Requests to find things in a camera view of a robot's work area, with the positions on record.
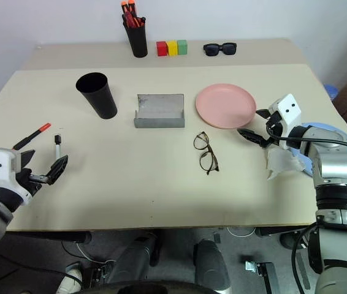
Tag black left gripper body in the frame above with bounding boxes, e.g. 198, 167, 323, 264
15, 167, 51, 197

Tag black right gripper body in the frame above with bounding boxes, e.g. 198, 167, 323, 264
264, 111, 286, 148

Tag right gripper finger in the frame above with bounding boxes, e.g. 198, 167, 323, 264
254, 108, 272, 121
237, 128, 274, 149

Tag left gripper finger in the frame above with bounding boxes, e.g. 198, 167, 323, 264
20, 149, 37, 170
45, 154, 70, 186

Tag white tissue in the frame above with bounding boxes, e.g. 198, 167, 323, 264
265, 146, 306, 182

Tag pink plastic plate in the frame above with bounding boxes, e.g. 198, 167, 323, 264
195, 83, 258, 129

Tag white marker black cap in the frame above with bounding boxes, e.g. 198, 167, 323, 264
53, 134, 63, 161

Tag black marker red cap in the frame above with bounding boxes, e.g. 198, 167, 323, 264
13, 122, 52, 151

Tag blue plastic bin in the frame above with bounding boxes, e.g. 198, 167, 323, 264
324, 83, 341, 102

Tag black sunglasses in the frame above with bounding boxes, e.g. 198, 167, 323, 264
202, 42, 239, 58

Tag empty black plastic cup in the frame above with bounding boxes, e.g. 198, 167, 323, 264
75, 72, 119, 120

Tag white round disc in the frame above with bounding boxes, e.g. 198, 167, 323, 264
226, 225, 256, 238

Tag open grey glasses case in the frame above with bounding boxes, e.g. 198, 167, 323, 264
133, 93, 186, 129

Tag white shoe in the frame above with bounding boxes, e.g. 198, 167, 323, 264
57, 262, 84, 294

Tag yellow wooden block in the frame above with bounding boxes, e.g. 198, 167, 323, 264
166, 40, 179, 56

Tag dark grey rounded shape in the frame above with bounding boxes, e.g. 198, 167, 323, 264
105, 233, 162, 294

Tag red wooden block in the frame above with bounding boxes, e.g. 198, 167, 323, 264
156, 42, 169, 58

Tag black pen holder cup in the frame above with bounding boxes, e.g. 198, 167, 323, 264
126, 22, 149, 59

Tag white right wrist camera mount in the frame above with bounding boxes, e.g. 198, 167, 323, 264
268, 94, 303, 133

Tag brown frame eyeglasses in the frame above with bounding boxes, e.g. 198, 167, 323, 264
193, 131, 221, 176

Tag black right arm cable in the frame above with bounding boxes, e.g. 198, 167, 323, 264
266, 122, 347, 160

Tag white floor cable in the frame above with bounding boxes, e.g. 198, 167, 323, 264
74, 243, 116, 265

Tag black robot torso cable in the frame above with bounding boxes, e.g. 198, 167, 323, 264
291, 222, 322, 294

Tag metal caster bracket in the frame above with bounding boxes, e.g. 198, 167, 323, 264
243, 260, 277, 294

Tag red handled pen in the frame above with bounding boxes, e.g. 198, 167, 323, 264
123, 11, 142, 29

